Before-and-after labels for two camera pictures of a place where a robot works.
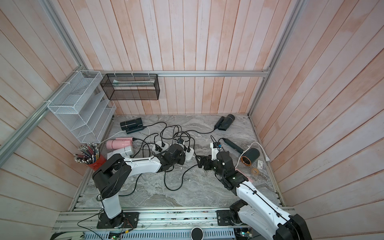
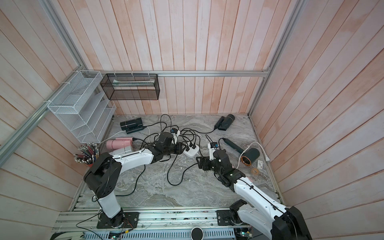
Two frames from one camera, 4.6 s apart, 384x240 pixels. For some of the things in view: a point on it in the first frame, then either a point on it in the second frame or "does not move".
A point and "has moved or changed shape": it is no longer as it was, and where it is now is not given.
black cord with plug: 163,144 does not move
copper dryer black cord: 211,136 to 199,143
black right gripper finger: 204,161 does not move
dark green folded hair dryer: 224,122 does not move
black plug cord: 185,130 has moved or changed shape
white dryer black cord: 123,195 does not move
